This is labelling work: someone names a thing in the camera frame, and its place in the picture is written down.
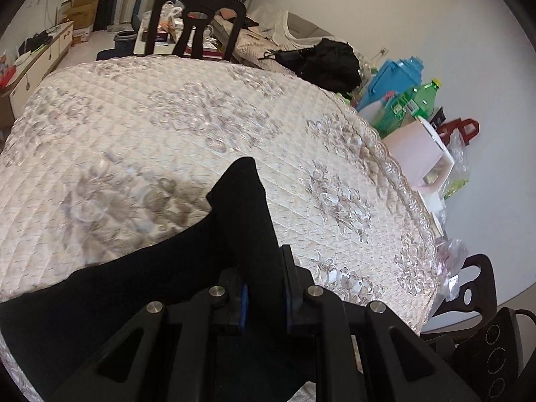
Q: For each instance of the blue plastic jug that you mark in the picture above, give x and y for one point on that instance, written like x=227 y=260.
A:
x=396 y=76

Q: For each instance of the cardboard boxes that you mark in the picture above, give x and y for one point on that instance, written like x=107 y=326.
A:
x=82 y=13

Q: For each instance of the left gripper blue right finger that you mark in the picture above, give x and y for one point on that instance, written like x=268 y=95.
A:
x=292 y=284

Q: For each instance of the black chair beside bed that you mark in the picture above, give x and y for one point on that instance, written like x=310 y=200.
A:
x=478 y=295

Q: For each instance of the red handled bag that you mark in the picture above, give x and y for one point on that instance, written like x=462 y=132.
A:
x=467 y=128

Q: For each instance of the black chair at bed end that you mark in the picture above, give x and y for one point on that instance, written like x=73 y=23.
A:
x=196 y=15

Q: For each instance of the white plastic kettle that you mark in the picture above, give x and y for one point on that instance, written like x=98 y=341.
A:
x=417 y=147

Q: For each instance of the green plastic bottle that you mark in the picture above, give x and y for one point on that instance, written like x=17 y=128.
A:
x=416 y=101

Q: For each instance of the white low cabinet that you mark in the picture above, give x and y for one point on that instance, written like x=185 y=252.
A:
x=30 y=74

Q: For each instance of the white floral quilted bedspread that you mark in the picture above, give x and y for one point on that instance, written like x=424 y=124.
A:
x=109 y=157

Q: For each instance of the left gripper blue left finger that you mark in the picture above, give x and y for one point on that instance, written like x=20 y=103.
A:
x=241 y=302

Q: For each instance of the black clothes pile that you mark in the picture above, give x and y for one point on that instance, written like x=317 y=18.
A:
x=330 y=65

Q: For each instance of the black pants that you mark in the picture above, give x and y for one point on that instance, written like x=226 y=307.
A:
x=51 y=332

